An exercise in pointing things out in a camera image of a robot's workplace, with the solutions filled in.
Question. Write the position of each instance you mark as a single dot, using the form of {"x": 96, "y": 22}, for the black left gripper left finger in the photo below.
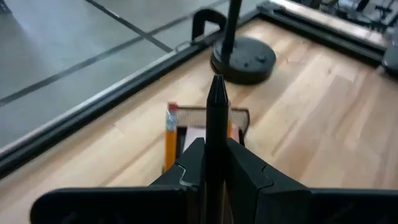
{"x": 192, "y": 168}

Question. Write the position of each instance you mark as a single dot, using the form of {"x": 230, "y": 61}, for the black aluminium table frame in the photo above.
{"x": 93, "y": 110}

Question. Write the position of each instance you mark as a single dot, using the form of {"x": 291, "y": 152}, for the black mesh desk organizer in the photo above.
{"x": 199, "y": 116}

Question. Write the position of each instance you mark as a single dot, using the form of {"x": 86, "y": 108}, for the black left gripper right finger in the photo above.
{"x": 245, "y": 177}

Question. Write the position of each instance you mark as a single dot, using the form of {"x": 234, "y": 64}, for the black desk lamp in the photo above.
{"x": 248, "y": 59}

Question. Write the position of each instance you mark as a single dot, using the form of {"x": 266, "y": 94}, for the orange pencil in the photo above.
{"x": 230, "y": 129}
{"x": 170, "y": 146}

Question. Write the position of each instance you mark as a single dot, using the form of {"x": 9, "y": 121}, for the black pen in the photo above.
{"x": 217, "y": 124}

